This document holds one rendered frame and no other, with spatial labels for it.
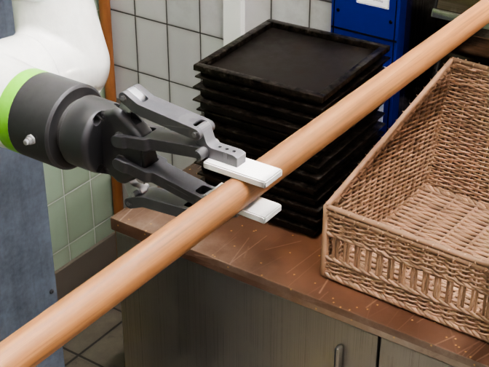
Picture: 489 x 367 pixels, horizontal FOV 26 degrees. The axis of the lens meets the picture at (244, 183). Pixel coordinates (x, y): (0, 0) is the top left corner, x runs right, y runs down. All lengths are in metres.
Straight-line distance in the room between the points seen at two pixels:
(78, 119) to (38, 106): 0.05
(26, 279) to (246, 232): 0.46
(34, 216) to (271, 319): 0.49
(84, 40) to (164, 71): 1.42
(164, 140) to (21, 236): 0.81
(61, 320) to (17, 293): 1.02
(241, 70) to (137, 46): 0.69
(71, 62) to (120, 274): 0.42
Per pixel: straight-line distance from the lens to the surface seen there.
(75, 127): 1.06
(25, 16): 1.24
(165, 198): 1.06
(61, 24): 1.23
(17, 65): 1.15
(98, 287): 0.85
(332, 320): 1.91
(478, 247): 2.05
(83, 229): 2.88
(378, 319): 1.85
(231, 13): 2.44
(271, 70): 2.02
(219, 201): 0.95
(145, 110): 1.02
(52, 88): 1.10
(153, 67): 2.67
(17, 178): 1.75
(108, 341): 2.75
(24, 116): 1.10
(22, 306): 1.86
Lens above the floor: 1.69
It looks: 30 degrees down
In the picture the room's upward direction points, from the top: straight up
